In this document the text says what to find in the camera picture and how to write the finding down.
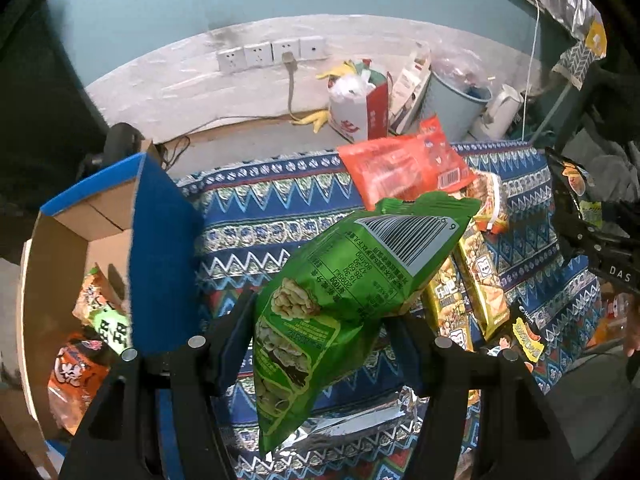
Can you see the white plastic bag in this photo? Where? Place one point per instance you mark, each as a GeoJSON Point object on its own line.
{"type": "Point", "coordinates": [350, 87]}

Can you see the white wall socket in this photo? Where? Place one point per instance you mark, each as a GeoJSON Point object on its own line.
{"type": "Point", "coordinates": [258, 55]}
{"type": "Point", "coordinates": [231, 59]}
{"type": "Point", "coordinates": [312, 47]}
{"type": "Point", "coordinates": [280, 47]}

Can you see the clear plastic bin liner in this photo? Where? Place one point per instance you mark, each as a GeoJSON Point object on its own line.
{"type": "Point", "coordinates": [462, 62]}

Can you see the grey cloth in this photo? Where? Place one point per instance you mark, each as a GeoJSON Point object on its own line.
{"type": "Point", "coordinates": [600, 157]}

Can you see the red and white paper bag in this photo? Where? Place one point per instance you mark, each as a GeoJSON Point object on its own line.
{"type": "Point", "coordinates": [367, 115]}

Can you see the green and orange snack bag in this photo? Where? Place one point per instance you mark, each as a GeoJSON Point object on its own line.
{"type": "Point", "coordinates": [102, 312]}

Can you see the yellow orange-edged snack bag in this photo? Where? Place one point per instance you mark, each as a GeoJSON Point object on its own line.
{"type": "Point", "coordinates": [490, 200]}

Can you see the white electric kettle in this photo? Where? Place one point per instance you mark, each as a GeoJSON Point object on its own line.
{"type": "Point", "coordinates": [500, 110]}

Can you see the banana peel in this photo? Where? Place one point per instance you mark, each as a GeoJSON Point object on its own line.
{"type": "Point", "coordinates": [312, 121]}
{"type": "Point", "coordinates": [336, 71]}

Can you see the small black yellow packet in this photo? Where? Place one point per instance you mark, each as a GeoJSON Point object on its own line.
{"type": "Point", "coordinates": [527, 335]}

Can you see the light blue trash bin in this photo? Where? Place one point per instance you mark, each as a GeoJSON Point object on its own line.
{"type": "Point", "coordinates": [450, 112]}

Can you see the silver foil snack bag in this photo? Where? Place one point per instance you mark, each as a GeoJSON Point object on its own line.
{"type": "Point", "coordinates": [350, 417]}

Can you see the patterned grey cushion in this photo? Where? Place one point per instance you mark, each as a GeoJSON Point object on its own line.
{"type": "Point", "coordinates": [580, 62]}

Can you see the red snack bag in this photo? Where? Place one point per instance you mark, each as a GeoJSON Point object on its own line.
{"type": "Point", "coordinates": [400, 165]}

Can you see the white cardboard product box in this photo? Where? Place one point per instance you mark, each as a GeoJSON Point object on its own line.
{"type": "Point", "coordinates": [411, 85]}

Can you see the blue cardboard box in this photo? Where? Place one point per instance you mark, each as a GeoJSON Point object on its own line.
{"type": "Point", "coordinates": [162, 240]}

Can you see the blue patterned tablecloth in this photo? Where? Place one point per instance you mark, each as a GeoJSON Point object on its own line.
{"type": "Point", "coordinates": [270, 210]}

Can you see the black snack bag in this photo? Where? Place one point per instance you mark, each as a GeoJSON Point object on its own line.
{"type": "Point", "coordinates": [570, 180]}

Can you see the yellow tag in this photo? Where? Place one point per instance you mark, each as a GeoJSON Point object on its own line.
{"type": "Point", "coordinates": [596, 37]}

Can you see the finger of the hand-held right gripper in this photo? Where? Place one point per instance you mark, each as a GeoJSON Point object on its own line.
{"type": "Point", "coordinates": [580, 232]}

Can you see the brown cardboard box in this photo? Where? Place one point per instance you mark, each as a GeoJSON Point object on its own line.
{"type": "Point", "coordinates": [151, 150]}

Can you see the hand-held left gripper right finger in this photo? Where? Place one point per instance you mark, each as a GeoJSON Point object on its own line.
{"type": "Point", "coordinates": [406, 341]}

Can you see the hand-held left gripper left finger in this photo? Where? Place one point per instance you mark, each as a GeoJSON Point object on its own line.
{"type": "Point", "coordinates": [237, 331]}

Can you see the black device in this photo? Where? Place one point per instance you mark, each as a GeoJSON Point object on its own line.
{"type": "Point", "coordinates": [120, 140]}

